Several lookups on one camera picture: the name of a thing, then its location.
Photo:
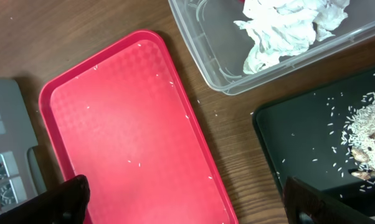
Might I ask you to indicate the rice food scraps pile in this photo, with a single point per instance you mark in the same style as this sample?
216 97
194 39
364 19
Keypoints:
362 141

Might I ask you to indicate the red plastic tray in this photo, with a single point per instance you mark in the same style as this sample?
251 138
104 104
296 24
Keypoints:
122 119

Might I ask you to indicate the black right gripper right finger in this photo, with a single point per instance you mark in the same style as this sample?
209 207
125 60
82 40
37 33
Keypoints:
305 204

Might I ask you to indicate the black waste tray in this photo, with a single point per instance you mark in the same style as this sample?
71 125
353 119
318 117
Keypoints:
306 136

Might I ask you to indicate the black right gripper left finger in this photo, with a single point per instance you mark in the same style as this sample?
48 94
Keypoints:
67 203

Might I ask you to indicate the clear plastic bin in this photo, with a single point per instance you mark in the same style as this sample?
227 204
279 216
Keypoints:
219 48

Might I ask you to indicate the grey dishwasher rack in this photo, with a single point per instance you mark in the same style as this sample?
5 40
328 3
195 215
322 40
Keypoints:
20 175

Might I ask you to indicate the white napkin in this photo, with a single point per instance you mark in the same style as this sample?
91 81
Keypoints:
286 28

